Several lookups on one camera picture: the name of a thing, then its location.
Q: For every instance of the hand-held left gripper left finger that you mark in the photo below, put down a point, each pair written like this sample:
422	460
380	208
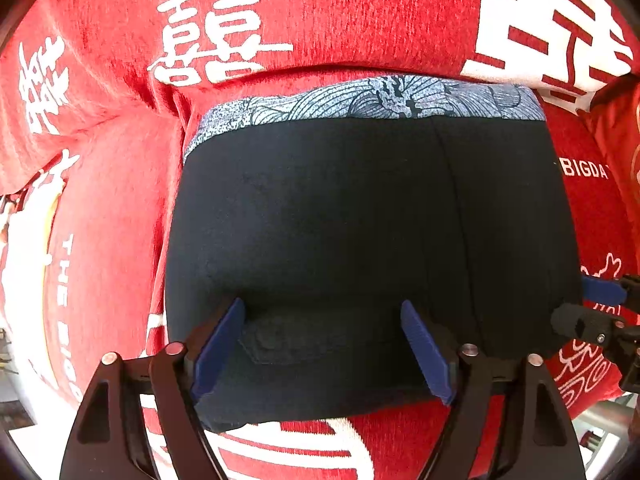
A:
215	355

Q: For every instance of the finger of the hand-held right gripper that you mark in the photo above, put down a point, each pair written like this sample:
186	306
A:
602	290
580	322

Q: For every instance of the grey metal frame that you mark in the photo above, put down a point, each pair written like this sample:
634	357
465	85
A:
600	417

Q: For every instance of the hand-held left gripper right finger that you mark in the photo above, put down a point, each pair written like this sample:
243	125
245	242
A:
427	355

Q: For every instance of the dark pants with patterned waistband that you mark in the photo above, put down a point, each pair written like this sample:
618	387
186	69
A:
350	220

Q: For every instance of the red printed blanket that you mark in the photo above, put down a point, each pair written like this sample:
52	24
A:
350	20

